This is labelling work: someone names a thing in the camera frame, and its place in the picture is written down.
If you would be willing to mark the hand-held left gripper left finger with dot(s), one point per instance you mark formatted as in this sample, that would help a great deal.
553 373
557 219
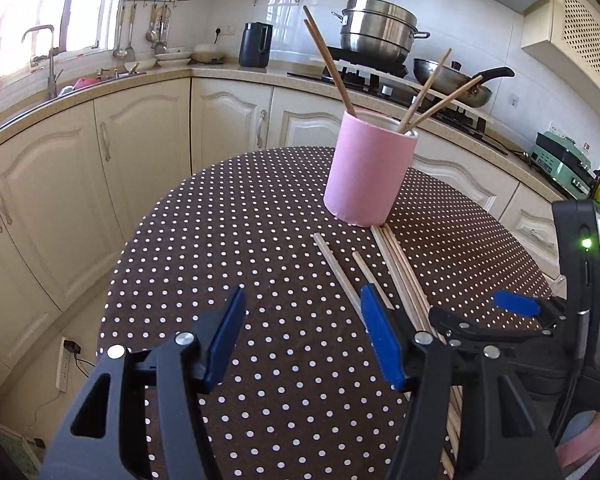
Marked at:
225 340

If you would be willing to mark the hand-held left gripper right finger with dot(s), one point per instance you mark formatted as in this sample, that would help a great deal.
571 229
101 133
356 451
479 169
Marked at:
385 340

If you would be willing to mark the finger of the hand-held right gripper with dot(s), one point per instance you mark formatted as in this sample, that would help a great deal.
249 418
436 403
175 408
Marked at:
480 332
517 304

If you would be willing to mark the bunch of wooden chopsticks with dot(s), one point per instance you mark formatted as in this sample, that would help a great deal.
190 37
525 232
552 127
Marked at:
406 280

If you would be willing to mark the pink cylindrical utensil cup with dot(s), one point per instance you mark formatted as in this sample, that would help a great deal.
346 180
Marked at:
365 175

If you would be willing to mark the light wooden chopstick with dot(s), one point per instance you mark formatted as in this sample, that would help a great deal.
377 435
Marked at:
445 104
330 60
425 91
325 60

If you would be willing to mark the person's right hand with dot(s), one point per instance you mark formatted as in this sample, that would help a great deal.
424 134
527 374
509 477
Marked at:
590 442

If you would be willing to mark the brown polka-dot tablecloth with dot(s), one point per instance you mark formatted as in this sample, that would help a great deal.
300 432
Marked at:
255 260

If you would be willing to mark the green countertop appliance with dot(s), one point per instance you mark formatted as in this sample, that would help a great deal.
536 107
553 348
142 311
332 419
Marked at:
562 165

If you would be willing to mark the white power strip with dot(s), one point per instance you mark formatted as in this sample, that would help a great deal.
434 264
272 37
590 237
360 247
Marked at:
62 370

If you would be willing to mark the cream lower kitchen cabinets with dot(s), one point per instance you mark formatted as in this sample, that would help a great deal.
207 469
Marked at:
55 185

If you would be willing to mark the green patterned floor mat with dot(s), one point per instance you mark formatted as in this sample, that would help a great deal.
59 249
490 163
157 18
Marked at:
15 455

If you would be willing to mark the black gas stove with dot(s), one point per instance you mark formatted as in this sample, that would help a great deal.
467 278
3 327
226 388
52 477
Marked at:
365 80

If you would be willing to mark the beige kitchen countertop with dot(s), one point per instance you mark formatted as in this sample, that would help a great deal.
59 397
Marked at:
215 71

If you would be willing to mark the white covered dish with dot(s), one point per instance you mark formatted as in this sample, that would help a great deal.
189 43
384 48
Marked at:
208 54

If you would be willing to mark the stack of white plates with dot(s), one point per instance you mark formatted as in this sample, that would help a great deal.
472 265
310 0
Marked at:
174 57

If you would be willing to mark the white bowl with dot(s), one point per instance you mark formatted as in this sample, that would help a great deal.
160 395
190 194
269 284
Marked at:
140 65

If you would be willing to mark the pink plastic object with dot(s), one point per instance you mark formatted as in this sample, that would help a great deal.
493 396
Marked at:
85 83

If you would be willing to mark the dark electric kettle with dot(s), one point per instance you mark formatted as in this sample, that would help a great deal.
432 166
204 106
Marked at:
254 47

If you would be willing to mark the steel spatula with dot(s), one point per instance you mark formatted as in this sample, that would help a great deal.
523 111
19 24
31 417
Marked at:
130 52

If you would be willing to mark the steel hanging spoon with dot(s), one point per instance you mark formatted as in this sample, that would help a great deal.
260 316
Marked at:
162 42

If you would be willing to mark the steel kitchen sink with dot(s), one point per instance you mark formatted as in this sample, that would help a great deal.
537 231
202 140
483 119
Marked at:
30 105

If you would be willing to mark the steel ladle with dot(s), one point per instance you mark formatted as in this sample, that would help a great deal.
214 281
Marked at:
119 52

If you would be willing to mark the steel steamer pot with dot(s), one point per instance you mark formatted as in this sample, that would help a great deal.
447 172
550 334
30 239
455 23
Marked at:
377 30

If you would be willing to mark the steel skimmer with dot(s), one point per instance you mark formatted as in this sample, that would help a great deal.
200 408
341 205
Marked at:
151 35

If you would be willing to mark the steel sink faucet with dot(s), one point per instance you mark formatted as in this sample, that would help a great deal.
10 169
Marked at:
52 70

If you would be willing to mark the kitchen window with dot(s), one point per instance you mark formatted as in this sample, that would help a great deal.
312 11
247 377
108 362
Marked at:
40 0

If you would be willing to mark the cream lattice-door wall cabinet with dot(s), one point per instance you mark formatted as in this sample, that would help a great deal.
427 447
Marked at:
580 35

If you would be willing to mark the wall outlet with plug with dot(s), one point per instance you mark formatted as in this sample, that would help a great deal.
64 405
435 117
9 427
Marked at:
219 34

